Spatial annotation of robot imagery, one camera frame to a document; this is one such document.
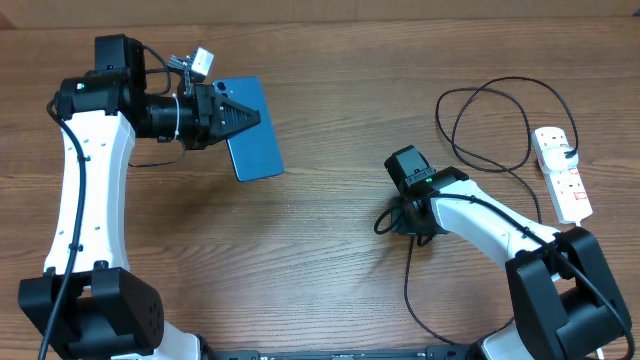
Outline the blue smartphone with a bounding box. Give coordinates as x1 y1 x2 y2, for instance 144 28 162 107
213 77 285 182

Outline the black charger cable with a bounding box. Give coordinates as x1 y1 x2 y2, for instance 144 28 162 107
402 76 580 347

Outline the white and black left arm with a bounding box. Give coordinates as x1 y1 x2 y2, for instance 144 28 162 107
18 34 261 359

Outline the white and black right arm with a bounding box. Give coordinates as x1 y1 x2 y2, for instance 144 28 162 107
384 146 635 359

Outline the white charger plug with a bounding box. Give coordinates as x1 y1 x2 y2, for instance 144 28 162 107
541 146 579 174

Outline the white power strip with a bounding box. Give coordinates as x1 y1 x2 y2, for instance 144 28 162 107
531 127 593 226

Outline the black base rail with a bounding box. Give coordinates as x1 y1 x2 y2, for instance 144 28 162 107
202 345 487 360

